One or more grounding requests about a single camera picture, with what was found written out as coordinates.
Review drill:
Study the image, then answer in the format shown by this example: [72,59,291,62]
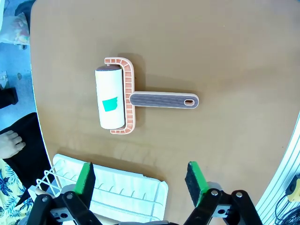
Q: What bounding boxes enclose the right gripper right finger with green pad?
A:
[182,161,263,225]

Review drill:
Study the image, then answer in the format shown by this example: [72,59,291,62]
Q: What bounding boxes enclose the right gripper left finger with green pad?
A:
[24,162,103,225]

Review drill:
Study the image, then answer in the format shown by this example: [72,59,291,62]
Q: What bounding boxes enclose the person's left hand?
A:
[0,129,27,160]

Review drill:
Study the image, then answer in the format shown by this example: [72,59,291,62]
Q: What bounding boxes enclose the white plastic drain tray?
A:
[52,153,170,224]

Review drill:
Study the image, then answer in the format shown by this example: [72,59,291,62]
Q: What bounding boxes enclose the black trousers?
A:
[0,112,56,188]

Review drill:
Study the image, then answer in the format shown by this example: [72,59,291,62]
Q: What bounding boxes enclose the yellow pineapple print shirt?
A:
[0,158,35,225]

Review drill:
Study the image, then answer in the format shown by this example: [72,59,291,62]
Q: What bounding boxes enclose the yellow connector box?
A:
[286,177,300,203]

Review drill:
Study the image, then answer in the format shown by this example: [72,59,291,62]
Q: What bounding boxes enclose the black floor foot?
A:
[0,87,19,110]

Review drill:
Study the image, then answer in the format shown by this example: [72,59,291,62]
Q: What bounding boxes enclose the white wire dish rack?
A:
[27,161,166,224]

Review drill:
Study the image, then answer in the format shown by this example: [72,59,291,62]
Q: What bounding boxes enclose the aluminium frame rail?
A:
[255,126,300,225]

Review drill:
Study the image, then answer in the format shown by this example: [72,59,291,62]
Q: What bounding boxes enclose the black cable bundle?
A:
[273,194,300,225]

